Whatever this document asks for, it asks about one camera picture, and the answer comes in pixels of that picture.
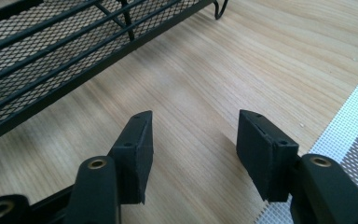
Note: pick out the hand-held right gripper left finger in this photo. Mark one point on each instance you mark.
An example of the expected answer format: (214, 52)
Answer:
(130, 161)

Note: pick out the white and grey woven mat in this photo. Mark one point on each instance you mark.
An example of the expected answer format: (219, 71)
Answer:
(351, 140)

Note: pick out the black metal mesh rack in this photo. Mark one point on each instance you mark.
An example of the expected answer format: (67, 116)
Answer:
(43, 56)

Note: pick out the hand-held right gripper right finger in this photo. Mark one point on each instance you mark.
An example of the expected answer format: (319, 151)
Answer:
(267, 155)

